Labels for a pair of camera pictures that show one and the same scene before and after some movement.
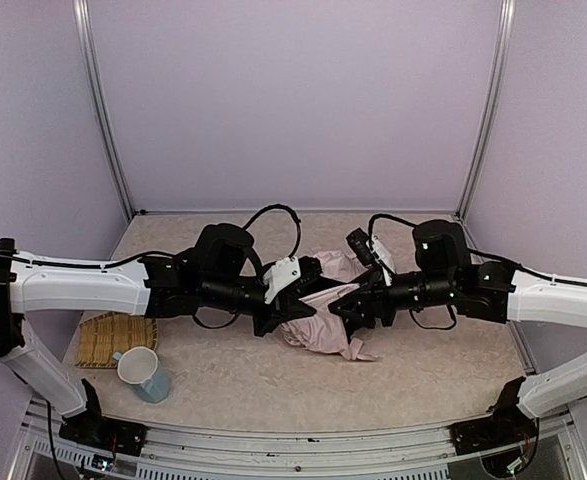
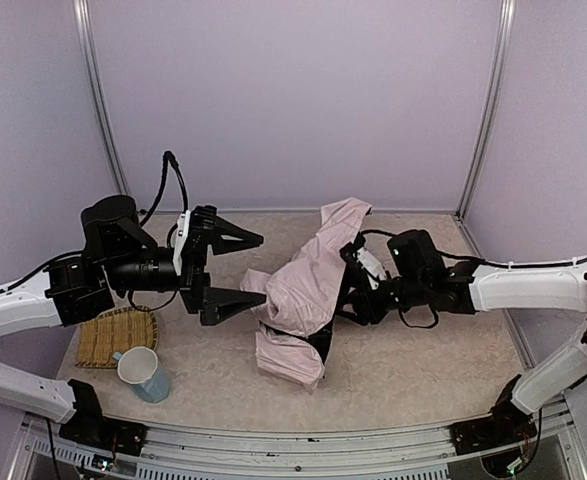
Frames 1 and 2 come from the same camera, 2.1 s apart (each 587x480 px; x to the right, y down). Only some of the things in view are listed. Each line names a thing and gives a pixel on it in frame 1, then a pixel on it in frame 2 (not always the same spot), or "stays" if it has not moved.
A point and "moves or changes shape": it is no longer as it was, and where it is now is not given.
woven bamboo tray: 102,337 stays
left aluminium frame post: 90,48 stays
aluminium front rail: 559,441 stays
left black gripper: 271,310 → 199,267
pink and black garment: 325,329 moves or changes shape
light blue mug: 138,367 stays
